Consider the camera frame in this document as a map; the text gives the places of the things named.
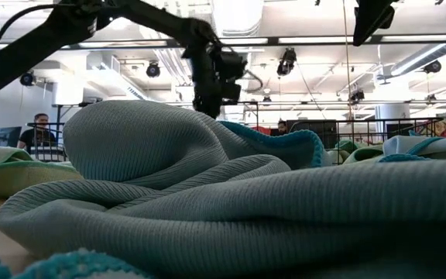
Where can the silver ceiling air duct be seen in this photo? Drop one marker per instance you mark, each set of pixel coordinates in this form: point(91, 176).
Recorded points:
point(242, 19)

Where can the black overhead frame bar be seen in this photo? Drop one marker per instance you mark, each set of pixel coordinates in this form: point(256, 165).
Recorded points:
point(273, 40)

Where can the black cabinet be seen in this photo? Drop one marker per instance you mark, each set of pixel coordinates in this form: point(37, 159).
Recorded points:
point(316, 133)

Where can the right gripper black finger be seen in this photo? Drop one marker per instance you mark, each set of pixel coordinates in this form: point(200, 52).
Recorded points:
point(370, 15)

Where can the computer monitor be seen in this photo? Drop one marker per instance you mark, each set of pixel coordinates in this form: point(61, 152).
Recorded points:
point(4, 137)

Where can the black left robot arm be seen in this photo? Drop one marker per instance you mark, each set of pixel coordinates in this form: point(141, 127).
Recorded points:
point(33, 46)

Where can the person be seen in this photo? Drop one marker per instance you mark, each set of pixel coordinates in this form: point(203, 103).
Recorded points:
point(282, 128)
point(39, 135)

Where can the blue microfiber towel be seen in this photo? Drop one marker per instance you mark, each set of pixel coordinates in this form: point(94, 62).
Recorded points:
point(401, 144)
point(169, 155)

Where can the white round column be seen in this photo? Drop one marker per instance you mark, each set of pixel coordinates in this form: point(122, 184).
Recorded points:
point(393, 112)

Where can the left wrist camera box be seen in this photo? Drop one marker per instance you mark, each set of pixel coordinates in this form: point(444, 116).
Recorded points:
point(230, 66)

